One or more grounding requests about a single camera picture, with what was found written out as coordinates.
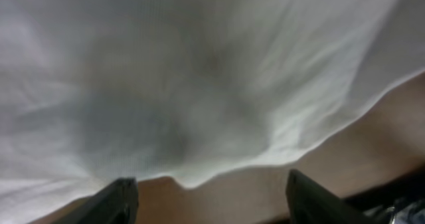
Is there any folded grey garment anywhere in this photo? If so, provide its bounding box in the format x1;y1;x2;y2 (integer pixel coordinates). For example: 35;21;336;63
363;199;425;224

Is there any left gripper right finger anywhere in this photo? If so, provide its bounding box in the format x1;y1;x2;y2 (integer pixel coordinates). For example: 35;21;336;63
286;169;377;224

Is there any white t-shirt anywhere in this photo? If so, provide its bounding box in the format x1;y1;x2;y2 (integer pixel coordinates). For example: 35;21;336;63
1;0;424;223

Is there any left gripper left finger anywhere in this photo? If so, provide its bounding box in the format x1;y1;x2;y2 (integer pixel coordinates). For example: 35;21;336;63
53;178;139;224

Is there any folded black garment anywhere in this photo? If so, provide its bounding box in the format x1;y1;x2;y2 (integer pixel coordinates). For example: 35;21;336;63
345;166;424;215

